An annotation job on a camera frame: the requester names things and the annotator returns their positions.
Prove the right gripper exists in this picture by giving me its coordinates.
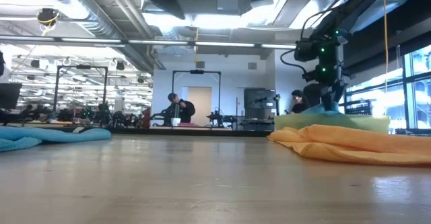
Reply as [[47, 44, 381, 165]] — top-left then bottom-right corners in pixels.
[[302, 64, 347, 110]]

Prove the orange microfiber towel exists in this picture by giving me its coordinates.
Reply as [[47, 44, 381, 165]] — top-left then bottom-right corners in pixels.
[[268, 124, 431, 166]]

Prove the black office chair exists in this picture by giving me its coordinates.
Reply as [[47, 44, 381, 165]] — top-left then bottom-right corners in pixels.
[[302, 82, 323, 109]]

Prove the person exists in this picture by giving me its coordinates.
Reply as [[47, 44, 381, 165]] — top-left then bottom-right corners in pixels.
[[164, 92, 197, 124], [285, 89, 310, 114]]

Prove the yellow plastic tray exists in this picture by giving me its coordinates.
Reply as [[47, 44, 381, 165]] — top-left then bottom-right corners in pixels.
[[274, 112, 391, 135]]

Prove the window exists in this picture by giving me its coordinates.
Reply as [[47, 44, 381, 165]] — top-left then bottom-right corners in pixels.
[[345, 44, 431, 134]]

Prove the beige door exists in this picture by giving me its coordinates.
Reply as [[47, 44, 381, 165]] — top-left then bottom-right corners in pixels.
[[187, 86, 213, 127]]

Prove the grey ceiling box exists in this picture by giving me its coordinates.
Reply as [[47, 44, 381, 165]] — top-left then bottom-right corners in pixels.
[[217, 0, 240, 11]]

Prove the white pot with plant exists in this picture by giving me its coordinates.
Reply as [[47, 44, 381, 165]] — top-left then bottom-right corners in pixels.
[[170, 104, 182, 127]]

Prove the linear ceiling light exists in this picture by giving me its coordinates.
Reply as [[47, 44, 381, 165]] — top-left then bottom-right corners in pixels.
[[0, 35, 297, 49]]

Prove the black monitor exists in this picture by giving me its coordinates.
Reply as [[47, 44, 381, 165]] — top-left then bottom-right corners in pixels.
[[0, 82, 23, 110]]

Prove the black right camera cable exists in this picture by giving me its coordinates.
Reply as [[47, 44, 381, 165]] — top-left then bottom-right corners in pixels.
[[280, 9, 335, 75]]

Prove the yellow hanging cord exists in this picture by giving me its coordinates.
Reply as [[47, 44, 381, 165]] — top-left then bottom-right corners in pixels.
[[383, 0, 389, 85]]

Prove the black gantry frame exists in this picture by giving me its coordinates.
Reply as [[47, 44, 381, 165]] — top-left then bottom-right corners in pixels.
[[171, 69, 222, 127], [55, 65, 109, 119]]

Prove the black aluminium table frame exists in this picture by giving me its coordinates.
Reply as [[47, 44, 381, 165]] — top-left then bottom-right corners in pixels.
[[0, 125, 272, 138]]

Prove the silver ventilation duct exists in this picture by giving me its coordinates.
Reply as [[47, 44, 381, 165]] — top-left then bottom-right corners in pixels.
[[28, 0, 168, 75]]

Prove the black cable reel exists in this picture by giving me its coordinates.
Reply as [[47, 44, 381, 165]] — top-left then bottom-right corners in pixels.
[[36, 7, 61, 27]]

